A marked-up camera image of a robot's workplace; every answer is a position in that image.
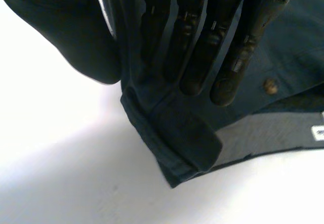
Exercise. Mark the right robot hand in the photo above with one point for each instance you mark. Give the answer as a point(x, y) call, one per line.
point(60, 31)

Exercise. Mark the dark blue shorts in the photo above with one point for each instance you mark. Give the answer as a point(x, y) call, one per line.
point(177, 137)

